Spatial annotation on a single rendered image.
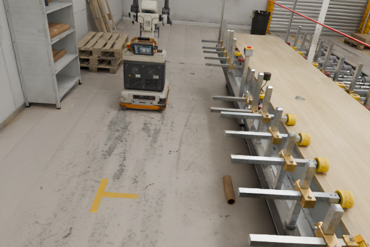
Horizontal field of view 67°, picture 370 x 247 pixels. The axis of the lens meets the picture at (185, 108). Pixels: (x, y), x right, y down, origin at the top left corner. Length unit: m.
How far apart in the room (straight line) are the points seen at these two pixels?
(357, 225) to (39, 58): 3.54
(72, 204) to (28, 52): 2.06
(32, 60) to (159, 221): 2.53
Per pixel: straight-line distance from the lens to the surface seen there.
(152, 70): 3.71
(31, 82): 4.10
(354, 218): 1.55
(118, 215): 2.51
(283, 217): 1.69
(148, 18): 3.91
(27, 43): 3.92
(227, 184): 2.72
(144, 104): 3.84
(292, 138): 1.59
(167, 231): 2.39
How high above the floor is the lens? 1.87
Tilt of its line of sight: 27 degrees down
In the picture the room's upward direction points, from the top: 5 degrees clockwise
